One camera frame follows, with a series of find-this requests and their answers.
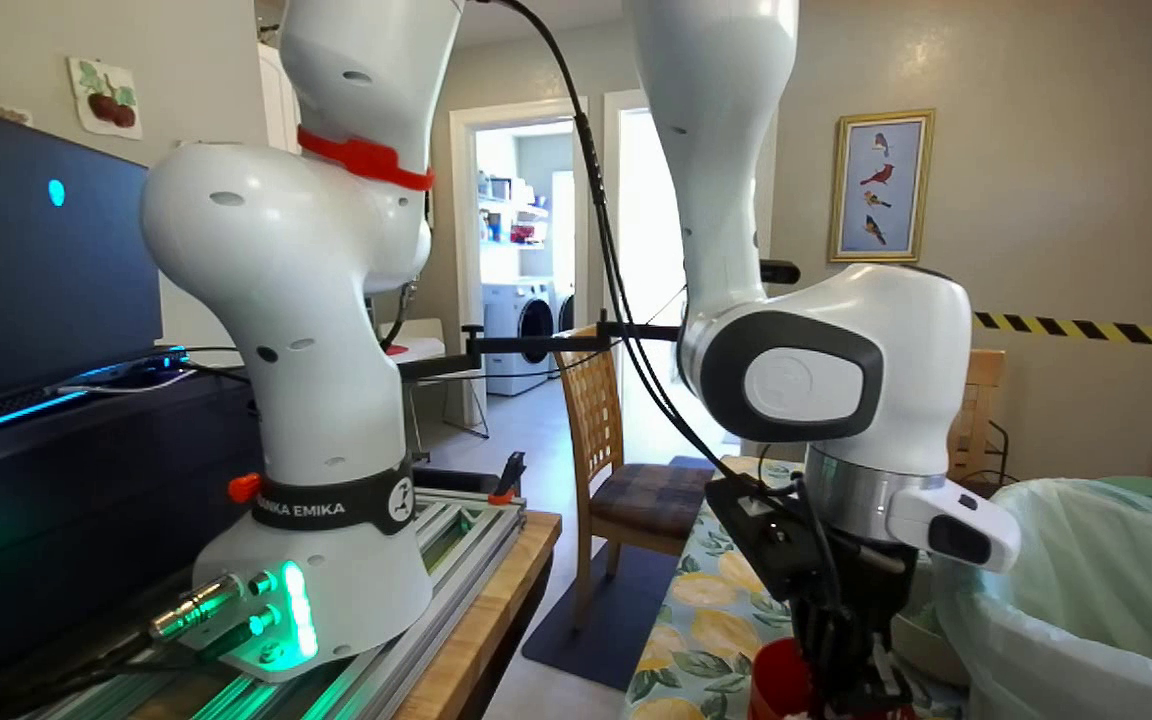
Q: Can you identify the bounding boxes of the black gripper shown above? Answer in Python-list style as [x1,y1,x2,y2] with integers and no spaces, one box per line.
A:
[710,475,917,702]

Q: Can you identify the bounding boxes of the red lid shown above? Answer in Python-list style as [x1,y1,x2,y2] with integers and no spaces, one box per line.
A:
[750,642,811,720]

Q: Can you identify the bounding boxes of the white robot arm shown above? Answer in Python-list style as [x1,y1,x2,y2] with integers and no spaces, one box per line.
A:
[145,0,983,712]

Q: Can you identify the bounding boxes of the floral lemon tablecloth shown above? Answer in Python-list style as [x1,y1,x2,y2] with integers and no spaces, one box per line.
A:
[622,510,791,720]

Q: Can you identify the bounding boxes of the wooden chair with cushion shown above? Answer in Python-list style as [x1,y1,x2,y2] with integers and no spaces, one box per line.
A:
[558,352,711,615]

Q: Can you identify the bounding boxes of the dark blue floor mat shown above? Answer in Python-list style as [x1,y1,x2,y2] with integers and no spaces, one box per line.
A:
[526,549,676,692]

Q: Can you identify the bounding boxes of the aluminium robot mounting rails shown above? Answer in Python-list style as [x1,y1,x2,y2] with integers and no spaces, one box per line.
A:
[40,487,526,720]

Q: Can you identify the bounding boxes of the yellow black hazard tape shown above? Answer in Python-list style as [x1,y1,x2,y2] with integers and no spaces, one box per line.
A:
[973,309,1152,481]

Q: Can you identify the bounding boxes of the framed bird picture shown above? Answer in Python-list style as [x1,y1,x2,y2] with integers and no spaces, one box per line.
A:
[828,114,931,264]

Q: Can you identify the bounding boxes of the black control box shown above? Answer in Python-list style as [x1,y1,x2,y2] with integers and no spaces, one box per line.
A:
[0,379,261,667]

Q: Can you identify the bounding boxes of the black monitor screen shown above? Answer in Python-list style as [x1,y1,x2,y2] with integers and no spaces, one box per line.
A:
[0,115,161,429]

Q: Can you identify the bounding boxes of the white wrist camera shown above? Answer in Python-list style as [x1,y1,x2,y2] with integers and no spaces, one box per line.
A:
[889,481,1022,572]

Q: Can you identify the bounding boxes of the black camera tripod arm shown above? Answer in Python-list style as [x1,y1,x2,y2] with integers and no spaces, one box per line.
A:
[456,255,805,373]

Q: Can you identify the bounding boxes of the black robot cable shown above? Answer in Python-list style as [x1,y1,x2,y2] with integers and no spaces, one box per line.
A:
[374,0,874,646]

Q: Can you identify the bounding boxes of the fruit wall picture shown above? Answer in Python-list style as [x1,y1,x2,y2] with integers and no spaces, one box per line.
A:
[70,57,145,138]

